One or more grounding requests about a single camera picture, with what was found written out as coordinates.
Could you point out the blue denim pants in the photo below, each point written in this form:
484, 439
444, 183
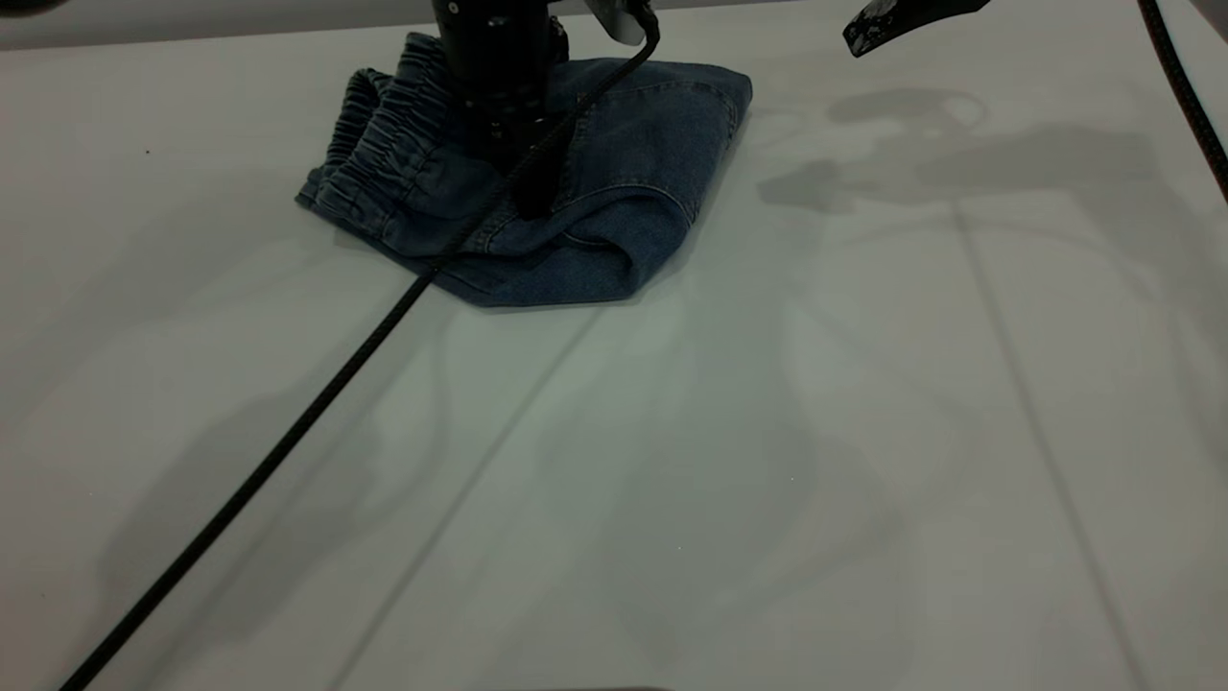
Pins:
624, 173

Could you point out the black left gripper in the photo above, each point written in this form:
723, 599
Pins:
499, 67

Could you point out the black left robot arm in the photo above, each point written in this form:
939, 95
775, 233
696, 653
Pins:
24, 5

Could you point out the speckled right gripper finger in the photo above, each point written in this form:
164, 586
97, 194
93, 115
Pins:
902, 19

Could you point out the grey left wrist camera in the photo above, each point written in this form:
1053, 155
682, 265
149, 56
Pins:
619, 19

